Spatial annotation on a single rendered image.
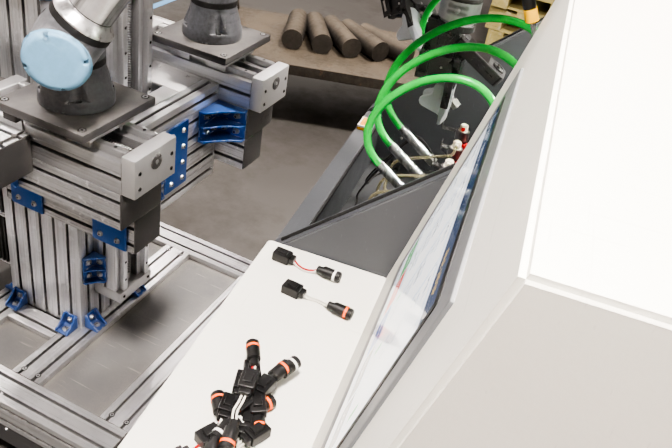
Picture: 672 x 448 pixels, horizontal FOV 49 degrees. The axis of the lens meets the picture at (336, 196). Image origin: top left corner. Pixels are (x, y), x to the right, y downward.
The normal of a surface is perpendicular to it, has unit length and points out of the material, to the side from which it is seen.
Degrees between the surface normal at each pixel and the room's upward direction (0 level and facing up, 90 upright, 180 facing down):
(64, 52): 97
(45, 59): 96
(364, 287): 0
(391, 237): 90
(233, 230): 0
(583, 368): 90
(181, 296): 0
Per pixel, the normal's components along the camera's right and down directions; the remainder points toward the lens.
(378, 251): -0.31, 0.48
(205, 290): 0.15, -0.83
